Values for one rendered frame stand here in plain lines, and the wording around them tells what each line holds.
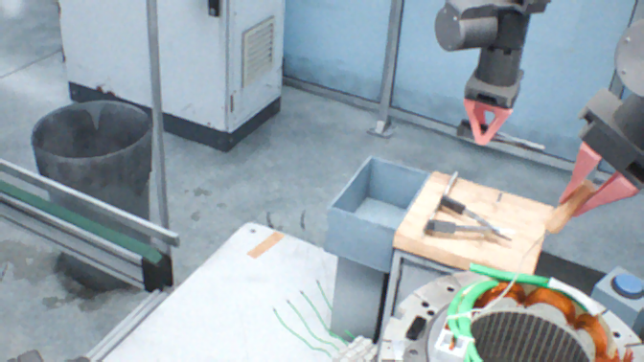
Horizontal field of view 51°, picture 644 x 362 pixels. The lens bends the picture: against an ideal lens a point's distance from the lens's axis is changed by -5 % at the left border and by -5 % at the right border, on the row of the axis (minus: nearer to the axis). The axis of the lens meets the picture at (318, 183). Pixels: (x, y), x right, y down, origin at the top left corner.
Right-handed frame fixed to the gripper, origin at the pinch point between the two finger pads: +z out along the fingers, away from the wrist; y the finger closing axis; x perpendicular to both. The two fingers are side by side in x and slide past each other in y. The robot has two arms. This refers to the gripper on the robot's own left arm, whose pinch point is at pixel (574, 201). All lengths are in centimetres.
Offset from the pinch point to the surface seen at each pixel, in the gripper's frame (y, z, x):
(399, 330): -3.8, 25.6, -2.2
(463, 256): -4.4, 27.2, 18.7
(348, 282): -15, 48, 20
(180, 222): -93, 171, 105
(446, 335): -0.2, 15.4, -8.6
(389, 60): -90, 119, 215
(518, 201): -3.9, 25.2, 36.5
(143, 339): -33, 72, 0
